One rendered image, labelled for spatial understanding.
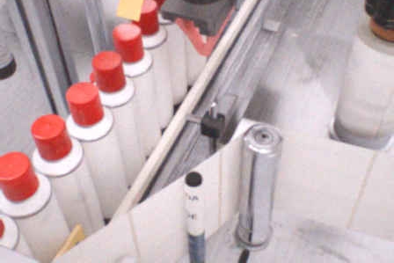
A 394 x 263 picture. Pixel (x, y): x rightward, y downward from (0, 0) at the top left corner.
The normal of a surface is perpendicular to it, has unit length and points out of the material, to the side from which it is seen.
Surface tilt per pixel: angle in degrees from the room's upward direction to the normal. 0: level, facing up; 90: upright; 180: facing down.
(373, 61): 90
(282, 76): 0
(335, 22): 0
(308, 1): 0
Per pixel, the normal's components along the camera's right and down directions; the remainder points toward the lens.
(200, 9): -0.04, -0.67
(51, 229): 0.82, 0.40
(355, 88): -0.85, 0.37
